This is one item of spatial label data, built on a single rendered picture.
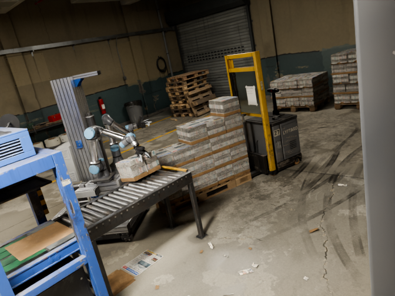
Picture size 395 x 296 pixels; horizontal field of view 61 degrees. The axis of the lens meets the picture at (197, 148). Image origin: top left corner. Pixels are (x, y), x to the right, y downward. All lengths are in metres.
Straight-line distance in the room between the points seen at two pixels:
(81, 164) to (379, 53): 4.10
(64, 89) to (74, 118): 0.35
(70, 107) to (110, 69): 7.60
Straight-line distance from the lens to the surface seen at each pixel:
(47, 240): 3.14
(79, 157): 4.39
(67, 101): 4.26
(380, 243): 0.64
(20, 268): 2.92
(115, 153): 4.54
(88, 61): 11.41
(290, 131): 5.34
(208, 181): 4.79
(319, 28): 10.40
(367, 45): 0.53
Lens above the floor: 2.06
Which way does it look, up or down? 16 degrees down
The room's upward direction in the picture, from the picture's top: 12 degrees counter-clockwise
